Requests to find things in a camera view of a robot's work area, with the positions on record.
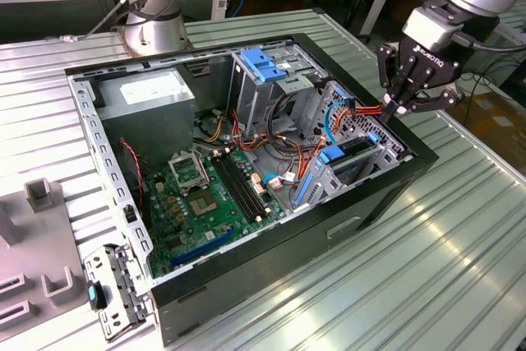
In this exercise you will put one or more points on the hard disk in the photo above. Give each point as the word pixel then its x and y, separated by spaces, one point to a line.
pixel 330 155

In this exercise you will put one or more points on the black case fan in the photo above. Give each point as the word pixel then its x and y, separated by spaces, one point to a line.
pixel 130 178

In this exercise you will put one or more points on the grey power supply unit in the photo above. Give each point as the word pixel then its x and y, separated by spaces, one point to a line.
pixel 144 129

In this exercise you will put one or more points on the large brown cardboard box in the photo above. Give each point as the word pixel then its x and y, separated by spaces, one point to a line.
pixel 493 129

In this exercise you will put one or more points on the blue expansion slot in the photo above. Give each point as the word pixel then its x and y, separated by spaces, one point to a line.
pixel 205 246

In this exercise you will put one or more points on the blue plastic drive latch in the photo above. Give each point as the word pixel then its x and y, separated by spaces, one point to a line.
pixel 261 63

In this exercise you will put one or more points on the black tab with blue mark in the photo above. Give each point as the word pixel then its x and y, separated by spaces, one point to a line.
pixel 93 294

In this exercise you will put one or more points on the metal slat side table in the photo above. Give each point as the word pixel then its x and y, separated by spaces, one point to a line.
pixel 515 28

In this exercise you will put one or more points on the grey metal disk bay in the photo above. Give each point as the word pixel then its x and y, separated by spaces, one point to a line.
pixel 324 180

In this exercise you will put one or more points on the black RAM slot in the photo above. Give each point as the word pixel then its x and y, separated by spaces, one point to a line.
pixel 235 186
pixel 246 184

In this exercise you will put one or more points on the CPU socket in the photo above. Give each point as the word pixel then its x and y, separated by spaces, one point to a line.
pixel 202 204

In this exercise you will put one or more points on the grey expansion bracket latch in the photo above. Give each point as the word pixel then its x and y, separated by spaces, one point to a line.
pixel 119 285

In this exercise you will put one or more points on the green motherboard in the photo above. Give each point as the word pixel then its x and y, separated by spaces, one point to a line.
pixel 193 232

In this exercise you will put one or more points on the black open PC case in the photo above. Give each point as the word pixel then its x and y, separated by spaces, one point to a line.
pixel 287 252

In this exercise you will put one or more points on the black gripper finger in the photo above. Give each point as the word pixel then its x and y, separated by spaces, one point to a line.
pixel 384 67
pixel 435 102

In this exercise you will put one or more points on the grey parts rack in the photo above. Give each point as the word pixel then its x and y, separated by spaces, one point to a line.
pixel 37 244

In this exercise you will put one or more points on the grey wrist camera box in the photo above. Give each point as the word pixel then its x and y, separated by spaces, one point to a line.
pixel 427 28

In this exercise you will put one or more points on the small black case switch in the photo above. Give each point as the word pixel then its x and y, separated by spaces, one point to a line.
pixel 130 214

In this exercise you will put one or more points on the grey optical drive cage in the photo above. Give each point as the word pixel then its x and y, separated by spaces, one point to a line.
pixel 250 104

